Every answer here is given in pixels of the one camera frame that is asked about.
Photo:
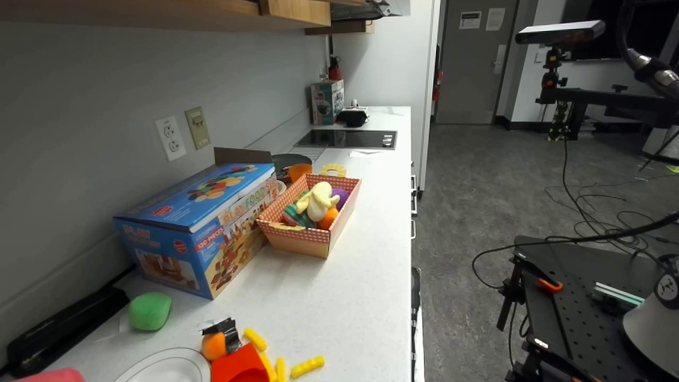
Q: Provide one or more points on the grey room door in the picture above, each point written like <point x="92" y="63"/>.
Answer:
<point x="474" y="71"/>

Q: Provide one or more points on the green round toy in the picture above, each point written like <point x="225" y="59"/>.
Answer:
<point x="150" y="312"/>

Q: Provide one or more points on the white paper sign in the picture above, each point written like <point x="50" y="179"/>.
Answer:
<point x="495" y="19"/>
<point x="470" y="19"/>

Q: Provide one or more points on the white black Franka robot arm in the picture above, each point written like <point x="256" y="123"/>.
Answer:
<point x="654" y="331"/>

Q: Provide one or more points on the pink folded cloth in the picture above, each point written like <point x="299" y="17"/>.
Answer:
<point x="53" y="375"/>

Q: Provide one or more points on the black long stapler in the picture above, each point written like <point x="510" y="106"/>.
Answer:
<point x="66" y="330"/>

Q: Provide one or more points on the clear white round plate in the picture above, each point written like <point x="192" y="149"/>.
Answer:
<point x="161" y="368"/>

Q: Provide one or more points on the beige wall plate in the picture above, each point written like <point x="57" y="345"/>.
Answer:
<point x="198" y="128"/>

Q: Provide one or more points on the blue toy food box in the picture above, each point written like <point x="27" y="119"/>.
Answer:
<point x="192" y="225"/>

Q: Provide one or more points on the orange toy fruit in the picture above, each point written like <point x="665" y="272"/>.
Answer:
<point x="328" y="217"/>

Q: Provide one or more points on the white wall outlet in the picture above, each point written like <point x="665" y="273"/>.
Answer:
<point x="171" y="138"/>

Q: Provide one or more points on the green toy vegetable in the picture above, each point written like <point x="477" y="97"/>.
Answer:
<point x="293" y="215"/>

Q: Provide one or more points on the orange black toy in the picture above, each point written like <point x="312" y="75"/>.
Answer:
<point x="215" y="345"/>

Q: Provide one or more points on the red bottle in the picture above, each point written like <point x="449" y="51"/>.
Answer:
<point x="335" y="69"/>

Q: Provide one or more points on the red checkered paper basket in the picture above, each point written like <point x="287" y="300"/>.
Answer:
<point x="300" y="237"/>

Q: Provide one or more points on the teal flat strip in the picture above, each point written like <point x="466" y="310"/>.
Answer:
<point x="618" y="293"/>

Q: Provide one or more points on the yellow toy fry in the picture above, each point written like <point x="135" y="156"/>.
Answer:
<point x="308" y="366"/>
<point x="281" y="369"/>
<point x="256" y="338"/>

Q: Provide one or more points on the colourful printed carton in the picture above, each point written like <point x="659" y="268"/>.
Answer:
<point x="328" y="101"/>

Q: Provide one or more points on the black round pot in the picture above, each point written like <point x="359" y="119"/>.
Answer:
<point x="352" y="116"/>

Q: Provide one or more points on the black camera stand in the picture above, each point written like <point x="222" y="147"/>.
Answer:
<point x="602" y="97"/>

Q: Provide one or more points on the black stereo camera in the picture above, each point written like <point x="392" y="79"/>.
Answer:
<point x="558" y="32"/>

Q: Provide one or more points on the black perforated robot table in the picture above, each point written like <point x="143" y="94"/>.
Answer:
<point x="587" y="324"/>

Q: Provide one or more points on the purple toy food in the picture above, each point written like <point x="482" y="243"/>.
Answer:
<point x="343" y="195"/>

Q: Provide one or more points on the grey round tray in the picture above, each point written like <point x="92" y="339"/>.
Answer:
<point x="290" y="160"/>

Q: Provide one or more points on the wooden overhead cabinet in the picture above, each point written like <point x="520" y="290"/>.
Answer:
<point x="140" y="10"/>

